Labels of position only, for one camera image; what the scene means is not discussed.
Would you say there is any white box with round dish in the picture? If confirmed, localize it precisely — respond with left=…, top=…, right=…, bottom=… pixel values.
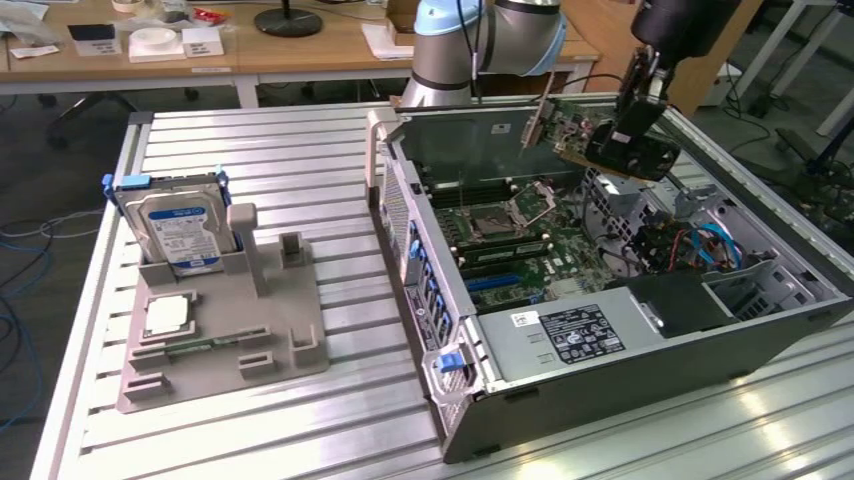
left=126, top=27, right=186, bottom=64

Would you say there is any grey parts rack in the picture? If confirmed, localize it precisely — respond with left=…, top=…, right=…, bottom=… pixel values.
left=115, top=202, right=333, bottom=416

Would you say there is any grey power supply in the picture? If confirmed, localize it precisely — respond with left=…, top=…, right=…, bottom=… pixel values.
left=473, top=287, right=668, bottom=384

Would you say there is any stack of white papers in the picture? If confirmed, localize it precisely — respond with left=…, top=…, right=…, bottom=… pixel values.
left=360, top=21, right=416, bottom=61

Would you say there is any graphics card with black cooler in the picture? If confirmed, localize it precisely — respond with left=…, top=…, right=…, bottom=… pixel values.
left=517, top=96, right=684, bottom=183

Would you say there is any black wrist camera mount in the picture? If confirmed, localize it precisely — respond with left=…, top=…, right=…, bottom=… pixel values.
left=616, top=44, right=671, bottom=106

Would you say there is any plain white box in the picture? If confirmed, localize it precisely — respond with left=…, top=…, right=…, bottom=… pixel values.
left=179, top=26, right=224, bottom=59

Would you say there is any red packet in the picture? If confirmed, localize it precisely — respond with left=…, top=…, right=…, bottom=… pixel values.
left=191, top=6, right=232, bottom=27

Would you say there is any wooden cabinet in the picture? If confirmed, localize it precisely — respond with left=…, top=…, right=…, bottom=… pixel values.
left=565, top=0, right=765, bottom=115

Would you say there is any blue SATA wire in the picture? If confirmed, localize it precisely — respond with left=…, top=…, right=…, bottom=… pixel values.
left=689, top=222, right=744, bottom=274

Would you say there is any installed RAM stick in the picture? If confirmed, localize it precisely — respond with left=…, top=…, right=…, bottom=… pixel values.
left=462, top=248, right=548, bottom=267
left=454, top=240, right=544, bottom=257

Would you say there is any cardboard box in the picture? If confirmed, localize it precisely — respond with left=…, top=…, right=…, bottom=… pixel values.
left=385, top=0, right=422, bottom=34

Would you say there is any white desk frame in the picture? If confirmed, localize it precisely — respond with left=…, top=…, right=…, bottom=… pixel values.
left=725, top=0, right=854, bottom=137

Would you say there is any green RAM stick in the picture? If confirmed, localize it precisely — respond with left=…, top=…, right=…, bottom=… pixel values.
left=161, top=334, right=242, bottom=352

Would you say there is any hard disk with blue caddy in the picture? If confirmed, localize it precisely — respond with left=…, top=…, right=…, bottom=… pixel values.
left=98, top=167, right=233, bottom=277

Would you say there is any green motherboard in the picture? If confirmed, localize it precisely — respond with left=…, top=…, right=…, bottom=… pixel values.
left=425, top=169, right=632, bottom=307

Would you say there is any small paper card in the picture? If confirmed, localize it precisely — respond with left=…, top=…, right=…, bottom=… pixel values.
left=7, top=44, right=62, bottom=59

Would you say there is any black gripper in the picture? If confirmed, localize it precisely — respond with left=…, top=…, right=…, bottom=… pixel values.
left=590, top=99, right=667, bottom=162

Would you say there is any metal socket cover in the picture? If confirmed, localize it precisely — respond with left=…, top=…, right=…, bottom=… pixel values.
left=508, top=180, right=558, bottom=222

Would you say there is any blue floor cable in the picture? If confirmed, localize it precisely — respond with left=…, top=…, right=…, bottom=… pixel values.
left=0, top=234, right=59, bottom=437

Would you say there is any silver CPU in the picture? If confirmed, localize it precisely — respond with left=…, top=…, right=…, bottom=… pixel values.
left=141, top=294, right=190, bottom=338

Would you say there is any silver drive cage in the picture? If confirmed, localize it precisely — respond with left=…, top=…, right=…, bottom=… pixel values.
left=582, top=169, right=652, bottom=242

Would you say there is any grey floor cable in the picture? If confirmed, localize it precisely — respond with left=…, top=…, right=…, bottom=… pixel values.
left=0, top=208, right=102, bottom=240

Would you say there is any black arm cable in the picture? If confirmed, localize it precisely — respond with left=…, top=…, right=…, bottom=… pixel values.
left=457, top=0, right=482, bottom=105

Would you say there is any wooden desk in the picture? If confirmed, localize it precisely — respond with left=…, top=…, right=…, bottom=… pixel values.
left=0, top=0, right=602, bottom=110

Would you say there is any white box with black top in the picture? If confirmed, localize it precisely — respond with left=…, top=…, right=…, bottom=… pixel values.
left=66, top=23, right=123, bottom=58

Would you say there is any black round lamp base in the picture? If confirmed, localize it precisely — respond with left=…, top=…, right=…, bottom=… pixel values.
left=252, top=0, right=324, bottom=38

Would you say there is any grey PC case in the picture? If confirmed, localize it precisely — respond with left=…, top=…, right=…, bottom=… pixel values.
left=364, top=91, right=854, bottom=465

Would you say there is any CPU socket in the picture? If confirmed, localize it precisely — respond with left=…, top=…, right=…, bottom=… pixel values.
left=468, top=203, right=520, bottom=237

